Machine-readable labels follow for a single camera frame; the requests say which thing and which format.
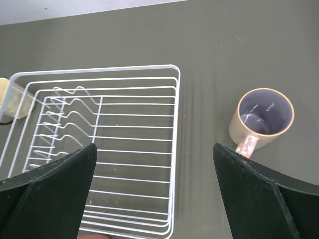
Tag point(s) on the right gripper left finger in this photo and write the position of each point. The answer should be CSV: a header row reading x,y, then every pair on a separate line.
x,y
48,202

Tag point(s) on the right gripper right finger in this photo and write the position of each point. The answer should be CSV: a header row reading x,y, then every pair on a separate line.
x,y
262,203

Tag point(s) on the cream mug black handle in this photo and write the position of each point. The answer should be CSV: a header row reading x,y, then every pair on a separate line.
x,y
14,101

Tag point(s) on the white wire dish rack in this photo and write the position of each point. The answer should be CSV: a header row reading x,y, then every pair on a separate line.
x,y
131,114

